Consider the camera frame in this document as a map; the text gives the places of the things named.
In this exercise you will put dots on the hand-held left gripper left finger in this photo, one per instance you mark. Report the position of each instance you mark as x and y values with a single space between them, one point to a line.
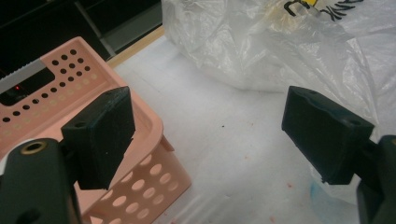
99 140

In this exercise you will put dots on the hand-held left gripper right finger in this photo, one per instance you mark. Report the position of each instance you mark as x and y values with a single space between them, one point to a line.
323 137

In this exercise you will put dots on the pink perforated plastic basket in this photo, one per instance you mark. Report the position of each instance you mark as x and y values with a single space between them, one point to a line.
102 81

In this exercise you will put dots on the white printed plastic bag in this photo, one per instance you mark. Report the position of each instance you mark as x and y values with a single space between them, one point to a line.
249 46

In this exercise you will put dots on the black device with red light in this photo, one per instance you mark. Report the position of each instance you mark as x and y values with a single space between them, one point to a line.
28 87

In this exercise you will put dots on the dark shelf unit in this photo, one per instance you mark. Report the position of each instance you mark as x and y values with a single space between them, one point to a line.
130 31

